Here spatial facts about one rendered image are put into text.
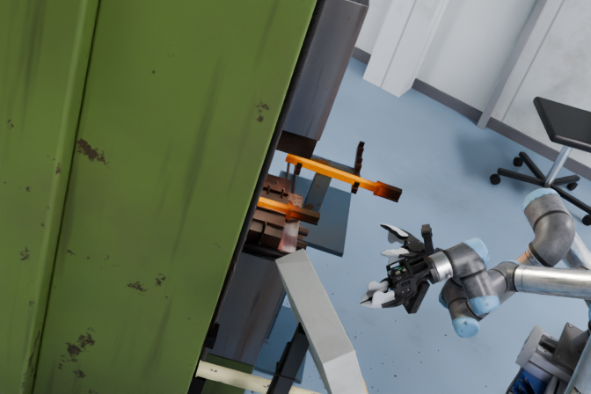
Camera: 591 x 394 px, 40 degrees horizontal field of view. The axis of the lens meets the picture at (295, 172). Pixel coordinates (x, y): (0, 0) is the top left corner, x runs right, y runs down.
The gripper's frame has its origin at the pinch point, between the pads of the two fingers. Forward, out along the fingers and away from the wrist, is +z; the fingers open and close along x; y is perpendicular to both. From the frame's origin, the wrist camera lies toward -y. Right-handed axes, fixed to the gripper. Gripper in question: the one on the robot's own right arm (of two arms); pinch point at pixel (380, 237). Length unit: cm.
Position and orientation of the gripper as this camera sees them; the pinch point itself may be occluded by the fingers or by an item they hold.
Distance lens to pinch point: 255.7
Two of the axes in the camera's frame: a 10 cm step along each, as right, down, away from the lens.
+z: -9.5, -2.8, -0.9
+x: 0.8, -5.4, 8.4
